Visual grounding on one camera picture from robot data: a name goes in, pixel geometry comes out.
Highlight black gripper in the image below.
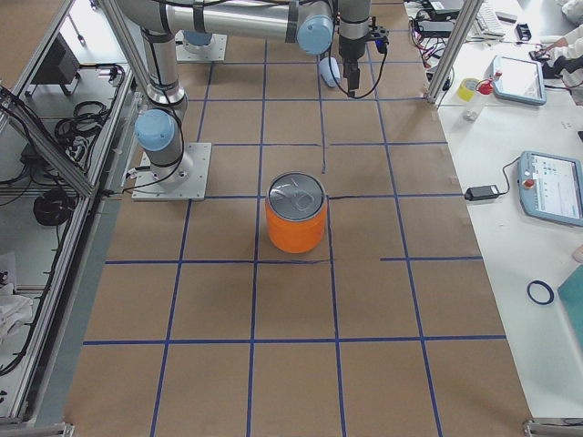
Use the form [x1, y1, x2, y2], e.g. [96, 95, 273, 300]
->
[343, 57, 360, 94]

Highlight light blue plastic cup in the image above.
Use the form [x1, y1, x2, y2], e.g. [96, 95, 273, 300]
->
[318, 56, 341, 87]

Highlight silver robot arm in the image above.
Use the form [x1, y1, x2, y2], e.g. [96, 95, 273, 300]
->
[117, 1, 388, 110]

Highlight yellow tape roll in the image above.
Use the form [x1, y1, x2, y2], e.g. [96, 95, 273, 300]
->
[456, 77, 480, 102]

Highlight white keyboard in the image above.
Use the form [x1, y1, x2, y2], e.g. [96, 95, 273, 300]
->
[474, 1, 506, 37]

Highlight orange can with grey lid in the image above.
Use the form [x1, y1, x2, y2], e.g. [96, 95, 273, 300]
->
[265, 172, 327, 254]

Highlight upper teach pendant tablet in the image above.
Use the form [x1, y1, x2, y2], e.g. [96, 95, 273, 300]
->
[490, 56, 547, 106]

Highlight teach pendant tablet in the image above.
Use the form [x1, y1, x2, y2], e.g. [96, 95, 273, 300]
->
[517, 151, 582, 227]
[490, 56, 547, 106]

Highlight black power adapter brick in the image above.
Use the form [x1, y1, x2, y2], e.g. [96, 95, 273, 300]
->
[464, 185, 501, 201]

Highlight lower teach pendant tablet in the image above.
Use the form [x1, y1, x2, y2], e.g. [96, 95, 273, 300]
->
[517, 151, 582, 227]

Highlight teal board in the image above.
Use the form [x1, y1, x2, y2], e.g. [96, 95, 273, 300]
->
[558, 265, 583, 342]

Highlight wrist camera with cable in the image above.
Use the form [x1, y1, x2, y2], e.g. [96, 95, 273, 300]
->
[347, 16, 390, 100]

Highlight aluminium frame post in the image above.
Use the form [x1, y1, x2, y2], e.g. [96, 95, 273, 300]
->
[426, 0, 483, 103]

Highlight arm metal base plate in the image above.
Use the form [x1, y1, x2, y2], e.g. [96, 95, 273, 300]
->
[131, 143, 212, 201]
[175, 31, 228, 63]

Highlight blue tape ring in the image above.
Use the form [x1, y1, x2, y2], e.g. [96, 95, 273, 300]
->
[527, 279, 556, 305]

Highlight coiled black cables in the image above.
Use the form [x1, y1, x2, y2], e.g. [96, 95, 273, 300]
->
[33, 188, 77, 228]

